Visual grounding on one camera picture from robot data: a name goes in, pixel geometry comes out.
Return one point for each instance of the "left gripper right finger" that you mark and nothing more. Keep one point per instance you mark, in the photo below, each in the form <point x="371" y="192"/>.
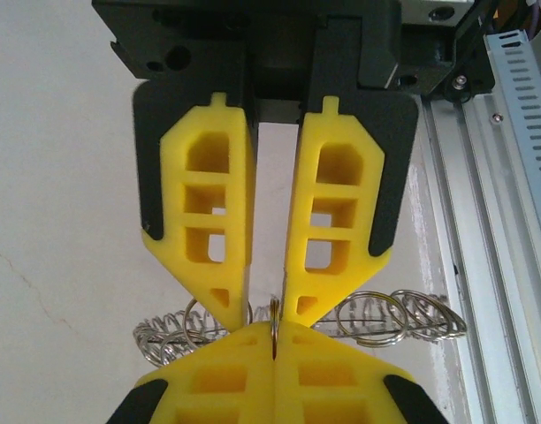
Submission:
<point x="332" y="380"/>

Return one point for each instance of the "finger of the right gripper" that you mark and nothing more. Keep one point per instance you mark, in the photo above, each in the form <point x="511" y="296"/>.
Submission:
<point x="368" y="176"/>
<point x="173" y="176"/>

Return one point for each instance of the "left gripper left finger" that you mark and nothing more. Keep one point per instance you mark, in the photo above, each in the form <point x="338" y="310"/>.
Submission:
<point x="217" y="380"/>

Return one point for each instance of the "silver keyring bunch loop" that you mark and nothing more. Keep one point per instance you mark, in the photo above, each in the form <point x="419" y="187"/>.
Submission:
<point x="372" y="322"/>

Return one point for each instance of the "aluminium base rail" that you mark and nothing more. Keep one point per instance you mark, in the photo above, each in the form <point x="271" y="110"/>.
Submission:
<point x="496" y="265"/>

